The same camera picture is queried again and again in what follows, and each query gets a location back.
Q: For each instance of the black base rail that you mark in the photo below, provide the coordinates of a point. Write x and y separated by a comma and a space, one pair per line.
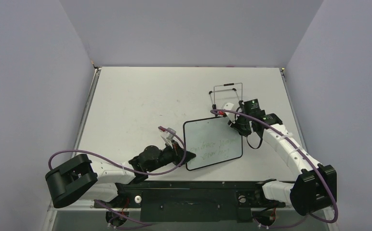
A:
192, 201

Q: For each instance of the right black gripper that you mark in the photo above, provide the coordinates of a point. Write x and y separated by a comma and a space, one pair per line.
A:
243, 128

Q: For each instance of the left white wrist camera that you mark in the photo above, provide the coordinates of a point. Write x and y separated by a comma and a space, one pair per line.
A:
167, 134

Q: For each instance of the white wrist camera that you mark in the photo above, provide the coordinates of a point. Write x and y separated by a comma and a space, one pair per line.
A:
167, 134
227, 110

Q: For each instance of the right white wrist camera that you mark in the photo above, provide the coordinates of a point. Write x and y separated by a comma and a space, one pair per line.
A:
227, 110

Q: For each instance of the black framed whiteboard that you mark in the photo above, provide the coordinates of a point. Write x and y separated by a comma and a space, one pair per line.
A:
212, 140

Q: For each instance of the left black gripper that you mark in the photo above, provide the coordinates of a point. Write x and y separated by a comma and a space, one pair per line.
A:
177, 152

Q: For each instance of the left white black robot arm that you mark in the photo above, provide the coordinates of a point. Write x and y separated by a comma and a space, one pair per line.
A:
91, 176

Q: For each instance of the wire display stand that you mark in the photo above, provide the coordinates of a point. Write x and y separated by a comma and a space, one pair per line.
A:
226, 93

